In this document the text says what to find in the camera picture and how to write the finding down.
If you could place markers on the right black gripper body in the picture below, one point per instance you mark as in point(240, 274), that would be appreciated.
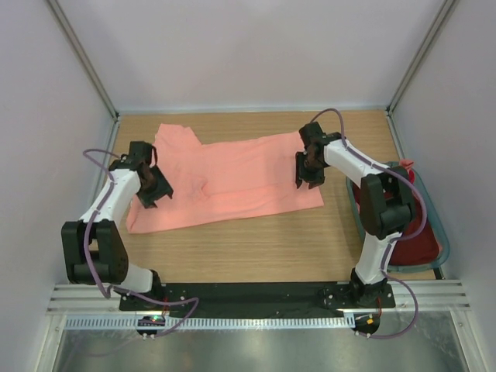
point(308, 170)

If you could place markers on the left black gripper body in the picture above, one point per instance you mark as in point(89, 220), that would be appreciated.
point(154, 190)

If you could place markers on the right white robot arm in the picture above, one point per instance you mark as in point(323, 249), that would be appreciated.
point(387, 203)

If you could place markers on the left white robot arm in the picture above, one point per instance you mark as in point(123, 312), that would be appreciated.
point(94, 253)

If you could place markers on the teal plastic basket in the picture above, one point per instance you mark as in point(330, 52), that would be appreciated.
point(437, 228)

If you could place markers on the dark red t shirt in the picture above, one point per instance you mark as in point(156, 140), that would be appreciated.
point(420, 250)

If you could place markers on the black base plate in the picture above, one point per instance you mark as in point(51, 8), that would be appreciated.
point(239, 296)

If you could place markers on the white slotted cable duct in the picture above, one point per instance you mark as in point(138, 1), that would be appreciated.
point(153, 323)

